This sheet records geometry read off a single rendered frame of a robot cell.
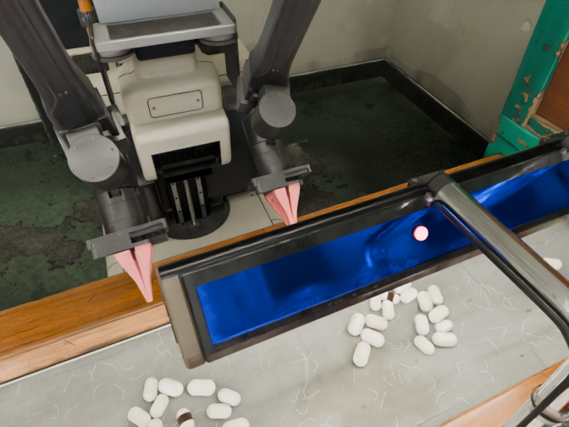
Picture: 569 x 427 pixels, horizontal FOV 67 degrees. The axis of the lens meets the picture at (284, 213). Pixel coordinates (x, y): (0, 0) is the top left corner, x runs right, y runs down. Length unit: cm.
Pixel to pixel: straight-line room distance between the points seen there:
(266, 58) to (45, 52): 29
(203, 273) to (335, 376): 40
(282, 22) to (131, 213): 32
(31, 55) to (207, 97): 55
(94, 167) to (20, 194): 184
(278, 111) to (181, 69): 42
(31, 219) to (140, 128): 125
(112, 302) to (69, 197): 153
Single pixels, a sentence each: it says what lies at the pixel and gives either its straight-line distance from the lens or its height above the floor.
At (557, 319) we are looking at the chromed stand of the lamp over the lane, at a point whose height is 111.
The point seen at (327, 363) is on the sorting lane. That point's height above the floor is 74.
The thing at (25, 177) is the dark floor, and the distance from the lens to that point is 247.
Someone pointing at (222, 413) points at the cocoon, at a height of 76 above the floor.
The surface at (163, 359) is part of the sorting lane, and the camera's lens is 69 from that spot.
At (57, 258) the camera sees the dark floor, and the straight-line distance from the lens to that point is 197.
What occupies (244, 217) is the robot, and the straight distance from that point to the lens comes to 151.
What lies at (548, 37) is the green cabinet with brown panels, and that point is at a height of 102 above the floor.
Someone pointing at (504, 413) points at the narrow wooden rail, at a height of 76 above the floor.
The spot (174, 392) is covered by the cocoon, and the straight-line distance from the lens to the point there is 65.
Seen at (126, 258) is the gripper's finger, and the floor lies 92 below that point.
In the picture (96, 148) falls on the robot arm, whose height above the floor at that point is 105.
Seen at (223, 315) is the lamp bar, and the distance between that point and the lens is 31.
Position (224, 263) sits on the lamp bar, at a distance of 30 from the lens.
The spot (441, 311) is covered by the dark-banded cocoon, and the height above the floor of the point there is 76.
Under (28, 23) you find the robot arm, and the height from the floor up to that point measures 118.
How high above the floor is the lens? 134
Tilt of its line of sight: 44 degrees down
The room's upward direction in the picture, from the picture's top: straight up
